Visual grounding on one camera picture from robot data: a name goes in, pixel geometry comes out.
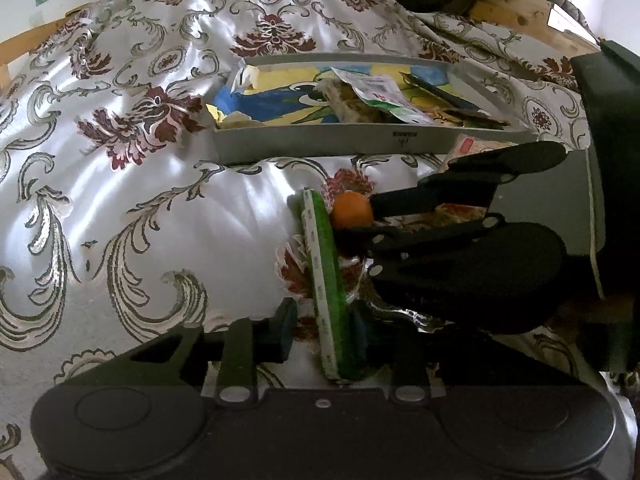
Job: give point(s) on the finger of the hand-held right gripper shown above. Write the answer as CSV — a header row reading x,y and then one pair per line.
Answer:
x,y
425,245
425,197

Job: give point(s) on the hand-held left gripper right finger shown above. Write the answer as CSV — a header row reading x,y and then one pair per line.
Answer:
x,y
361,337

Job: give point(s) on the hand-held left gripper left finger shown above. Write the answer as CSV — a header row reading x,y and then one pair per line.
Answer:
x,y
282,332

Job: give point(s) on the green toothpaste box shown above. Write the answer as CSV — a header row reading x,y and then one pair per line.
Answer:
x,y
327,285

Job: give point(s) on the orange mandarin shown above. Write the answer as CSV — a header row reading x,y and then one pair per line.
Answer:
x,y
351,210

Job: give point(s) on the white snack packet pink print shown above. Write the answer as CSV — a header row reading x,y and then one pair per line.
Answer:
x,y
385,95

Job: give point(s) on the grey tray with painted bottom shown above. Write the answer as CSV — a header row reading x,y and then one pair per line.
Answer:
x,y
325,137

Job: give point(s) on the yellow brown snack packet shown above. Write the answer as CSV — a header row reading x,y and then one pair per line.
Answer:
x,y
345,105

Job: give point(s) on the pale yellow snack packet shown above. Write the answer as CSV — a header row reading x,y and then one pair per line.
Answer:
x,y
232,117

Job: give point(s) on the small white packet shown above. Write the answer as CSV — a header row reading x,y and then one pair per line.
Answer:
x,y
245,79

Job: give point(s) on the brown patterned snack packet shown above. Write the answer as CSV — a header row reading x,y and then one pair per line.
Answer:
x,y
457,214

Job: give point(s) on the floral satin blanket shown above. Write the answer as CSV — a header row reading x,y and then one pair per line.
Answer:
x,y
150,210

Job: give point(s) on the white flat board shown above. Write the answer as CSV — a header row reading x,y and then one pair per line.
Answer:
x,y
560,17

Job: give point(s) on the wooden bed frame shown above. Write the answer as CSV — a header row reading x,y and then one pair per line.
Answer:
x,y
515,10

